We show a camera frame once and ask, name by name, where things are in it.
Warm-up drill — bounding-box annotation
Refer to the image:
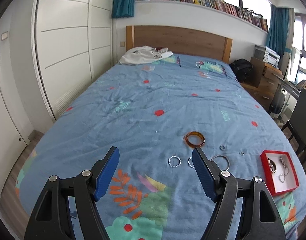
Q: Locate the dark brown bangle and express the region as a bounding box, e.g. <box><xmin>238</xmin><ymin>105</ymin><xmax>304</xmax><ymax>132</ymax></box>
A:
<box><xmin>267</xmin><ymin>158</ymin><xmax>276</xmax><ymax>174</ymax></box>

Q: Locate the wooden drawer cabinet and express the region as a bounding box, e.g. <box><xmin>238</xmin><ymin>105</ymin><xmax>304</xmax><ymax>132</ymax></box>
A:
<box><xmin>241</xmin><ymin>57</ymin><xmax>282</xmax><ymax>111</ymax></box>

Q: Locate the twisted silver hoop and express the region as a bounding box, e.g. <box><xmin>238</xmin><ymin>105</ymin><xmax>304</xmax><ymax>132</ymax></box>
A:
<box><xmin>188</xmin><ymin>157</ymin><xmax>195</xmax><ymax>168</ymax></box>
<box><xmin>168</xmin><ymin>155</ymin><xmax>182</xmax><ymax>168</ymax></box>

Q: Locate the glass desk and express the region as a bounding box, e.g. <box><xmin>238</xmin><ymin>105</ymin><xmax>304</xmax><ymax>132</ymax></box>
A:
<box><xmin>273</xmin><ymin>73</ymin><xmax>301</xmax><ymax>100</ymax></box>

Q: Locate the dark blue hanging bag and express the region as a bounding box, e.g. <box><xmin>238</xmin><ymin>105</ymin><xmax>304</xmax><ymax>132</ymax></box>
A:
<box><xmin>269</xmin><ymin>92</ymin><xmax>286</xmax><ymax>114</ymax></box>

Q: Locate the blue patterned bedspread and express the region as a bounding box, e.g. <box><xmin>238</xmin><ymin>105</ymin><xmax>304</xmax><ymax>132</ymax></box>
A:
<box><xmin>16</xmin><ymin>54</ymin><xmax>306</xmax><ymax>239</ymax></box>

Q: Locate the silver pearl necklace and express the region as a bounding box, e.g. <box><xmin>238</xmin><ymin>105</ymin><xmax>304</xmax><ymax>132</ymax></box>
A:
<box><xmin>278</xmin><ymin>166</ymin><xmax>290</xmax><ymax>184</ymax></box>

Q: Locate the wooden headboard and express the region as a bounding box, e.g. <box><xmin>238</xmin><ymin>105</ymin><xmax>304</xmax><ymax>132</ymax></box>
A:
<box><xmin>126</xmin><ymin>25</ymin><xmax>233</xmax><ymax>63</ymax></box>

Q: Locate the amber orange bangle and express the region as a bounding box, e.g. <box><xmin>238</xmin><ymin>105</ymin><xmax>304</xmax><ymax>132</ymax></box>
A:
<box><xmin>184</xmin><ymin>131</ymin><xmax>206</xmax><ymax>148</ymax></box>

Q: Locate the right teal curtain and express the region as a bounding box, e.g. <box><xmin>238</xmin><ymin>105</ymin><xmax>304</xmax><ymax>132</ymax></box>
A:
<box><xmin>265</xmin><ymin>4</ymin><xmax>295</xmax><ymax>57</ymax></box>

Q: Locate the row of books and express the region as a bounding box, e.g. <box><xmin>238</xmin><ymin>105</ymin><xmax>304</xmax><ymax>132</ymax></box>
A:
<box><xmin>135</xmin><ymin>0</ymin><xmax>269</xmax><ymax>32</ymax></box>

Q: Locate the thin silver bangle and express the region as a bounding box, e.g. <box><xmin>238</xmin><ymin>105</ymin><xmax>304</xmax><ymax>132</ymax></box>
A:
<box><xmin>211</xmin><ymin>155</ymin><xmax>230</xmax><ymax>171</ymax></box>

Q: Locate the white printer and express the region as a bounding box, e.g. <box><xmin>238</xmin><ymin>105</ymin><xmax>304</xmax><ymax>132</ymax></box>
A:
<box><xmin>253</xmin><ymin>45</ymin><xmax>281</xmax><ymax>68</ymax></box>

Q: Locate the dark grey chair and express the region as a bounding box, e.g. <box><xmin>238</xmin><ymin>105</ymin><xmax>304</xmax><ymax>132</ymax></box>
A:
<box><xmin>281</xmin><ymin>89</ymin><xmax>306</xmax><ymax>164</ymax></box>

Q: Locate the white garment on bed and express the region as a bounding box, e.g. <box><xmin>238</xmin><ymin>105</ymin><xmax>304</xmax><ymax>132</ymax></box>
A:
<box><xmin>119</xmin><ymin>46</ymin><xmax>173</xmax><ymax>65</ymax></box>

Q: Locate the black backpack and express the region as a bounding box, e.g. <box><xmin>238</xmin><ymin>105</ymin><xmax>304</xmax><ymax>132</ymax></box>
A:
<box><xmin>229</xmin><ymin>59</ymin><xmax>253</xmax><ymax>82</ymax></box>

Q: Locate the white wardrobe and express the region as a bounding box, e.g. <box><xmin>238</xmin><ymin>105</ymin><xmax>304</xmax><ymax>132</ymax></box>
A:
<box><xmin>34</xmin><ymin>0</ymin><xmax>113</xmax><ymax>119</ymax></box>

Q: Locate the red shallow box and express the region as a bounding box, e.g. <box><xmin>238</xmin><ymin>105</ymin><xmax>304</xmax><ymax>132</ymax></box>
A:
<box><xmin>260</xmin><ymin>150</ymin><xmax>299</xmax><ymax>197</ymax></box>

